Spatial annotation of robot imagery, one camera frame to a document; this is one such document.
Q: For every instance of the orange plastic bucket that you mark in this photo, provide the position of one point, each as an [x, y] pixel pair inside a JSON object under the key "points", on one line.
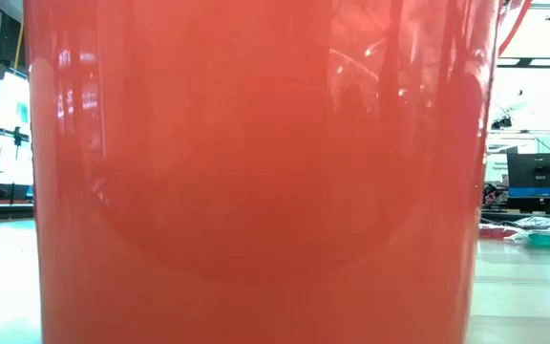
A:
{"points": [[256, 191]]}

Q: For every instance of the black background desk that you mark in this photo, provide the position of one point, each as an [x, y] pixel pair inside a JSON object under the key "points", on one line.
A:
{"points": [[528, 203]]}

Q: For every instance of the white Hershey's cookies bar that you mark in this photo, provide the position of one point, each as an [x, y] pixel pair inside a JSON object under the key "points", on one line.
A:
{"points": [[535, 222]]}

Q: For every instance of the black computer monitor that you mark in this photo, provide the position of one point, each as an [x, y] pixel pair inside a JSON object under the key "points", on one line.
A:
{"points": [[537, 172]]}

